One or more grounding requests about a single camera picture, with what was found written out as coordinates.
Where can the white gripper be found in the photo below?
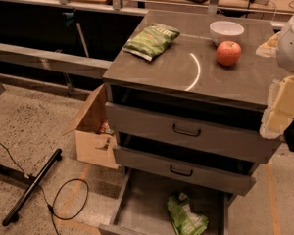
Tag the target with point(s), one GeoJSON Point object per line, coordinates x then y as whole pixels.
{"type": "Point", "coordinates": [291, 46]}

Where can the light green rice chip bag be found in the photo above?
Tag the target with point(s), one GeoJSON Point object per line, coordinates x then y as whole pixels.
{"type": "Point", "coordinates": [184, 221]}

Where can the top grey drawer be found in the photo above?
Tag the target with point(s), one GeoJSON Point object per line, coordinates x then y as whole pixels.
{"type": "Point", "coordinates": [193, 134]}

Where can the grey drawer cabinet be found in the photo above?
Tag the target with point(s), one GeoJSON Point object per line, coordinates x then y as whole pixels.
{"type": "Point", "coordinates": [188, 82]}

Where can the dark green chip bag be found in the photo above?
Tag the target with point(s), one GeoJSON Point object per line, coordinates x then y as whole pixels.
{"type": "Point", "coordinates": [152, 41]}

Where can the middle grey drawer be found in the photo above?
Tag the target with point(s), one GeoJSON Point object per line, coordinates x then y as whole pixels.
{"type": "Point", "coordinates": [217, 179]}

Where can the bottom grey open drawer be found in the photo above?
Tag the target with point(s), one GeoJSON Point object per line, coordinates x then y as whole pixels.
{"type": "Point", "coordinates": [142, 206]}

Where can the red apple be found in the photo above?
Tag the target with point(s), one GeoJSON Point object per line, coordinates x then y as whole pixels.
{"type": "Point", "coordinates": [228, 53]}

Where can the white bowl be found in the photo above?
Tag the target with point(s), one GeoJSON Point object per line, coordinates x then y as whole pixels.
{"type": "Point", "coordinates": [221, 31]}

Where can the red snack pack in box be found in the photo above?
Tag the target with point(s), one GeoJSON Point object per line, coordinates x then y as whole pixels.
{"type": "Point", "coordinates": [105, 128]}

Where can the cardboard box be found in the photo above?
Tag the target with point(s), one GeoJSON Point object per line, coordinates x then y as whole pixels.
{"type": "Point", "coordinates": [91, 146]}

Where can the black stand leg bar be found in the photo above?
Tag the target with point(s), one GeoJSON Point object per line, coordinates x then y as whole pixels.
{"type": "Point", "coordinates": [13, 216]}

